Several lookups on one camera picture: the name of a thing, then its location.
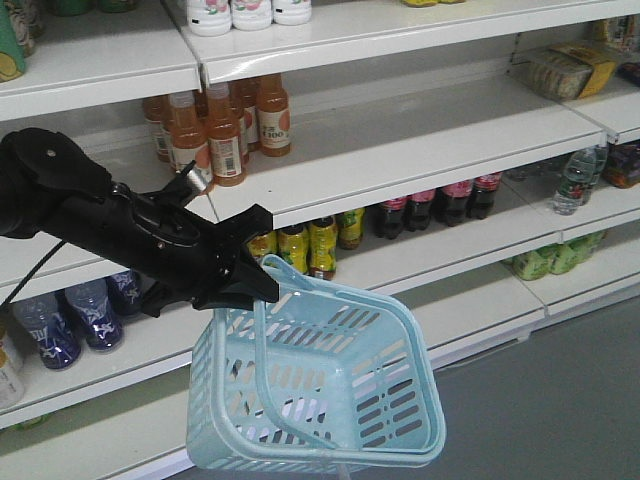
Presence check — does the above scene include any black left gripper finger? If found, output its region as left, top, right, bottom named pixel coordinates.
left=191, top=247, right=280, bottom=310

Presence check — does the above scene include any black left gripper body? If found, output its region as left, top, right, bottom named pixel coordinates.
left=101, top=192, right=273, bottom=317

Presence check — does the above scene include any light blue plastic basket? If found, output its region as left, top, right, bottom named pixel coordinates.
left=186, top=255, right=446, bottom=475

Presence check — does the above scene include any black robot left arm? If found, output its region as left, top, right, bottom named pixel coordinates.
left=1, top=128, right=279, bottom=317

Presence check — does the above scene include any coke bottle red label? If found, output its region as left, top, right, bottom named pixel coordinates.
left=404, top=189, right=436, bottom=231
left=466, top=172, right=502, bottom=219
left=435, top=179, right=473, bottom=227
left=374, top=196, right=408, bottom=240

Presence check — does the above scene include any yellow lemon tea bottle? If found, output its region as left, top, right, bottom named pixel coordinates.
left=277, top=223, right=309, bottom=274
left=337, top=208, right=365, bottom=250
left=309, top=216, right=337, bottom=280

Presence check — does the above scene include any blue sports drink bottle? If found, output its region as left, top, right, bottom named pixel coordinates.
left=64, top=279, right=124, bottom=352
left=106, top=270, right=142, bottom=317
left=12, top=293, right=81, bottom=370

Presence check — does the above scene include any orange C100 juice bottle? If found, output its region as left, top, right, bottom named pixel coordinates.
left=256, top=73, right=291, bottom=157
left=169, top=91, right=213, bottom=189

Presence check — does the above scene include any white peach drink bottle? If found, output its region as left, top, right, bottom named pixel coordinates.
left=272, top=0, right=312, bottom=26
left=186, top=0, right=232, bottom=36
left=230, top=0, right=273, bottom=31

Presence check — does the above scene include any white metal shelving unit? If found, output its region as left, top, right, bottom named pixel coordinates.
left=1, top=1, right=639, bottom=479

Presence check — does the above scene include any clear water bottle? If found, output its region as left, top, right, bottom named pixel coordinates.
left=552, top=147, right=597, bottom=216

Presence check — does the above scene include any wrist camera with silver lens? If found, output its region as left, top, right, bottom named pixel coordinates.
left=156, top=160, right=210, bottom=207

